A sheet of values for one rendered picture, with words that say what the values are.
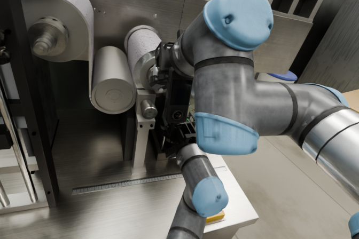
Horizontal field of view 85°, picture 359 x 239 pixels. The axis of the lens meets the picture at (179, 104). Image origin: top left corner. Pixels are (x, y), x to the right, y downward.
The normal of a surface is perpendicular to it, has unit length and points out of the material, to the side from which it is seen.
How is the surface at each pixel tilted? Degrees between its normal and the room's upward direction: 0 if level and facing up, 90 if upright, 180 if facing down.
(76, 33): 90
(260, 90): 20
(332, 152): 86
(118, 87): 90
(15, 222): 0
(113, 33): 90
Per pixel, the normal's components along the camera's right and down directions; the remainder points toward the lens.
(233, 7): 0.37, -0.10
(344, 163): -0.93, -0.09
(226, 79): -0.12, -0.11
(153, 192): 0.20, -0.83
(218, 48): -0.33, -0.14
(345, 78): -0.88, 0.08
